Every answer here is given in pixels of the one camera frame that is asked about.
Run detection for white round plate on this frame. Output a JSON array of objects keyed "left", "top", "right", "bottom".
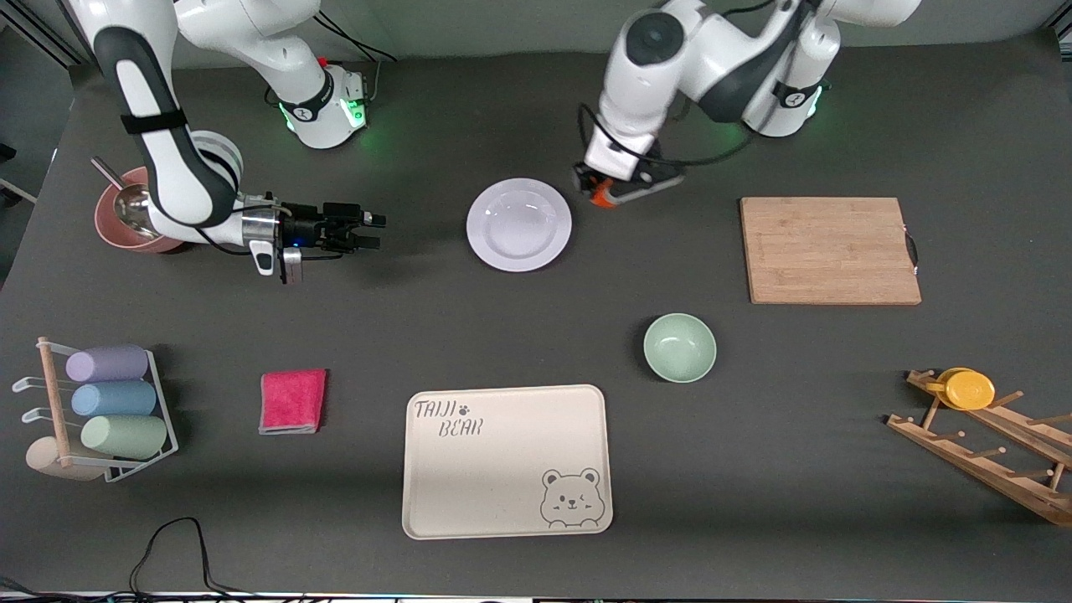
[{"left": 466, "top": 178, "right": 574, "bottom": 273}]

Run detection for pink folded cloth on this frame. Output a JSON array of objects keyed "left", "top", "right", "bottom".
[{"left": 259, "top": 368, "right": 328, "bottom": 436}]

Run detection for metal scoop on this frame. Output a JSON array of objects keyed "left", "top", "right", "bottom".
[{"left": 90, "top": 156, "right": 158, "bottom": 240}]

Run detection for pale green bowl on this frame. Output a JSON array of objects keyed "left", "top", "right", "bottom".
[{"left": 643, "top": 312, "right": 718, "bottom": 384}]

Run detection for pink bowl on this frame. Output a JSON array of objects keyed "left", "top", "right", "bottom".
[{"left": 94, "top": 166, "right": 189, "bottom": 255}]

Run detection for wooden cutting board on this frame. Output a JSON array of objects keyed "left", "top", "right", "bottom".
[{"left": 740, "top": 197, "right": 923, "bottom": 306}]

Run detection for purple cup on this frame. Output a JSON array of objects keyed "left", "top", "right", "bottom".
[{"left": 65, "top": 344, "right": 150, "bottom": 384}]

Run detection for blue cup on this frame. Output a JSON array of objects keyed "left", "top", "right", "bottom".
[{"left": 70, "top": 380, "right": 158, "bottom": 419}]

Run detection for green cup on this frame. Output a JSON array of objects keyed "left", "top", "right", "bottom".
[{"left": 80, "top": 415, "right": 169, "bottom": 461}]

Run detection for cream bear print tray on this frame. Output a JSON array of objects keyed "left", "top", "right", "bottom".
[{"left": 402, "top": 384, "right": 614, "bottom": 540}]

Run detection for beige cup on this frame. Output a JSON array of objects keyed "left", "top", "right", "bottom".
[{"left": 25, "top": 436, "right": 106, "bottom": 482}]

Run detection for yellow cup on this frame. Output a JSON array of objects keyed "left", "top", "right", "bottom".
[{"left": 925, "top": 367, "right": 997, "bottom": 411}]

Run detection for wooden peg mug rack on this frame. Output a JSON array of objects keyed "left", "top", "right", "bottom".
[{"left": 886, "top": 369, "right": 1072, "bottom": 528}]

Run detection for black arm base cables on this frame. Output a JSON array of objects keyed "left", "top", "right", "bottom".
[{"left": 317, "top": 13, "right": 399, "bottom": 106}]

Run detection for white wire cup rack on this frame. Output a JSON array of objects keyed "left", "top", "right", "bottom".
[{"left": 12, "top": 337, "right": 180, "bottom": 484}]

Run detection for black floor cable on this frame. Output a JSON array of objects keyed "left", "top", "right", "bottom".
[{"left": 0, "top": 517, "right": 336, "bottom": 603}]

